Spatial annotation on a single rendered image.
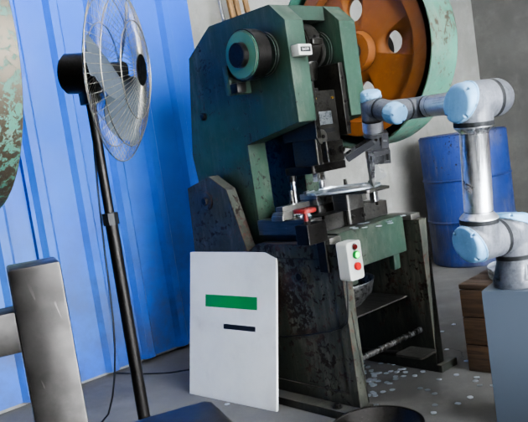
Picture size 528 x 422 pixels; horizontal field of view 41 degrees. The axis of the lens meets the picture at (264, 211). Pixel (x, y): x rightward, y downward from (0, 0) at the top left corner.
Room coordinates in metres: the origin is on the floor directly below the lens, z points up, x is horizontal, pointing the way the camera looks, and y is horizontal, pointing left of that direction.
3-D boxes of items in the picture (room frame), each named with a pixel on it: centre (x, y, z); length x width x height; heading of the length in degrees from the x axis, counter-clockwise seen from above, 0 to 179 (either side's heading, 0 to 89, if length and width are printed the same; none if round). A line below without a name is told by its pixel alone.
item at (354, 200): (2.66, -0.35, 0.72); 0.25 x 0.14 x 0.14; 42
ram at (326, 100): (2.76, -0.26, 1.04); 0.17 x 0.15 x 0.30; 42
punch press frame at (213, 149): (2.90, -0.14, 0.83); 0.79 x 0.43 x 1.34; 42
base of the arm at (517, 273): (2.16, -0.76, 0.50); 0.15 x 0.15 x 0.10
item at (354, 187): (2.70, -0.32, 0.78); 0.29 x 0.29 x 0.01
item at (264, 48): (2.64, -0.04, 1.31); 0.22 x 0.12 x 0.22; 42
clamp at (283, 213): (2.68, -0.11, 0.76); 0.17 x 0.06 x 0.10; 132
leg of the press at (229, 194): (2.72, 0.06, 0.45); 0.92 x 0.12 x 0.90; 42
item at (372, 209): (2.79, -0.23, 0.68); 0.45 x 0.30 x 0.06; 132
